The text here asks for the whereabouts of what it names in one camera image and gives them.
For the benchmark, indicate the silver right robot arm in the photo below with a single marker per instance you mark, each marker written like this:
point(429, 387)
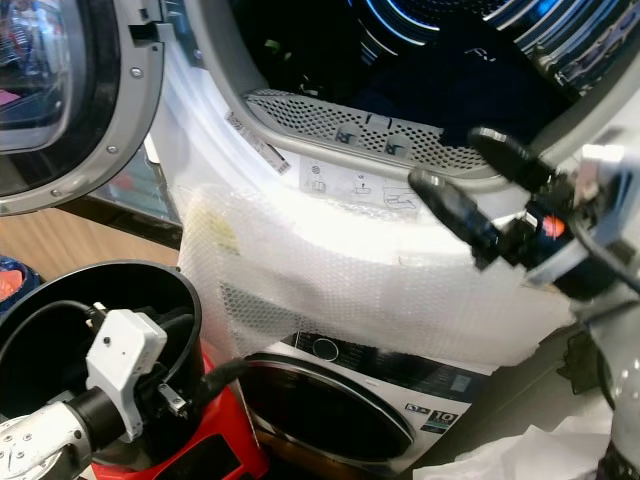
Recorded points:
point(622, 390)

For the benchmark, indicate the grey perforated lint filter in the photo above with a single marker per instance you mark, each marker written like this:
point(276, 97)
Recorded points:
point(350, 122)

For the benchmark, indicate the white washing machine dark door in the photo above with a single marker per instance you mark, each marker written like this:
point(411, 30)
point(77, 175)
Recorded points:
point(370, 385)

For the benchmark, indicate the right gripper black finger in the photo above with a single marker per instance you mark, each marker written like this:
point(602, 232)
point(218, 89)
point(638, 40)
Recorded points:
point(510, 158)
point(455, 210)

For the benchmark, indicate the dryer instruction label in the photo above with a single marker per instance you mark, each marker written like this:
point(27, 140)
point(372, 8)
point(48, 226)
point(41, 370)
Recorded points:
point(360, 185)

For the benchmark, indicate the wooden cabinet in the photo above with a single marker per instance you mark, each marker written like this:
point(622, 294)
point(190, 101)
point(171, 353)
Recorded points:
point(80, 240)

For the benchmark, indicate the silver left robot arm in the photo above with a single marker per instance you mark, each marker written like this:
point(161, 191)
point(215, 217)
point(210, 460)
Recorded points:
point(40, 445)

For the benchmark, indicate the blue bowl with red content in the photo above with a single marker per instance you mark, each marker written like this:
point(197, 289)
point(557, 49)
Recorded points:
point(12, 285)

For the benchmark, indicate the white plastic sheet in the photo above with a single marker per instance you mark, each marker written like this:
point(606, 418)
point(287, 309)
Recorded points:
point(530, 455)

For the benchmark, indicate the narrow dryer rating sticker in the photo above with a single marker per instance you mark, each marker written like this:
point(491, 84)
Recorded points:
point(257, 143)

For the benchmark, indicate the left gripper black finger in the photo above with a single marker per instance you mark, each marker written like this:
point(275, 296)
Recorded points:
point(220, 380)

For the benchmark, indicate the dark green bracket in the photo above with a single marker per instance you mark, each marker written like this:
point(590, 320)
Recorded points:
point(580, 362)

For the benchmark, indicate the white front-load dryer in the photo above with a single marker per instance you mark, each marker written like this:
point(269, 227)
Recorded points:
point(360, 235)

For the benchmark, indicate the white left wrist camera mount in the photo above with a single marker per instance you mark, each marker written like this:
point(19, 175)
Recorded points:
point(125, 360)

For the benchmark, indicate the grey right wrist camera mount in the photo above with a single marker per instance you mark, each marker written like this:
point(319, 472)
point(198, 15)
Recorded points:
point(600, 170)

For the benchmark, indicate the round glass dryer door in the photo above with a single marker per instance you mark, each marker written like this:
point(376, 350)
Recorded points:
point(60, 90)

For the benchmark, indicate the black round bucket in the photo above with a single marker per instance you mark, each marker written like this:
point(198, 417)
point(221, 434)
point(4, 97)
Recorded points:
point(130, 280)

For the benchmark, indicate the dark navy clothes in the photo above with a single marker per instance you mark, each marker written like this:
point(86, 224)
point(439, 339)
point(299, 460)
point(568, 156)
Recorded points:
point(450, 90)

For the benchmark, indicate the clear bubble wrap sheet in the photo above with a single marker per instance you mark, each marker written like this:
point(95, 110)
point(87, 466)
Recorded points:
point(360, 290)

